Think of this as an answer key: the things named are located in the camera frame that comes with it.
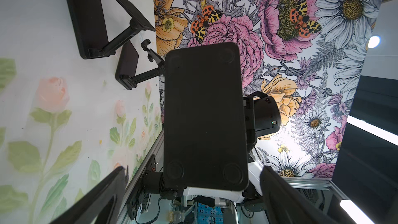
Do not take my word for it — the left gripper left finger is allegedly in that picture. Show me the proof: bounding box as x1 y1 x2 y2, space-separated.
52 167 129 224

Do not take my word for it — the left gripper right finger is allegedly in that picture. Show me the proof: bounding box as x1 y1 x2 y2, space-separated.
260 166 336 224

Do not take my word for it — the black phone stand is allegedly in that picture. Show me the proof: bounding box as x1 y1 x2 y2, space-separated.
66 0 155 60
164 43 249 191
115 39 165 90

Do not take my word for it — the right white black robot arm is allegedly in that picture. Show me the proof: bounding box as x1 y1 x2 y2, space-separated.
136 92 281 207

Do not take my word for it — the aluminium front rail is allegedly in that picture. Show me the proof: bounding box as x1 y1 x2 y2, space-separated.
117 130 164 224

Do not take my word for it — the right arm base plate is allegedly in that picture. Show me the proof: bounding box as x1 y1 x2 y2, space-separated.
126 155 159 220

